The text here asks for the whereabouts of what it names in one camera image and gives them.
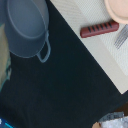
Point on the grey two-handled pot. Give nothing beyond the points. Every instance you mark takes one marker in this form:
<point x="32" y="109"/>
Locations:
<point x="26" y="27"/>

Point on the teal padded gripper finger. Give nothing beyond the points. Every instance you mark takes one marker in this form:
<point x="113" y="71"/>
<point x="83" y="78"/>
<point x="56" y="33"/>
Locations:
<point x="5" y="59"/>

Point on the beige round plate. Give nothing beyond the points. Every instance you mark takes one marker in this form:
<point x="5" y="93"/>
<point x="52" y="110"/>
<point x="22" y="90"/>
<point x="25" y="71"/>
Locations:
<point x="118" y="10"/>

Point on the brown toy sausage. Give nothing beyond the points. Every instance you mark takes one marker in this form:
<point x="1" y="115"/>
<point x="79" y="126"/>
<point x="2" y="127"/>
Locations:
<point x="99" y="29"/>

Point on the beige woven placemat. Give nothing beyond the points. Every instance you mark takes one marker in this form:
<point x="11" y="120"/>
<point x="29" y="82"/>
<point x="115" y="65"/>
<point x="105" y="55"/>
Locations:
<point x="80" y="13"/>

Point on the fork with wooden handle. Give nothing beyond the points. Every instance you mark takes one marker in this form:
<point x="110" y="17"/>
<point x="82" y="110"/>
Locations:
<point x="122" y="37"/>

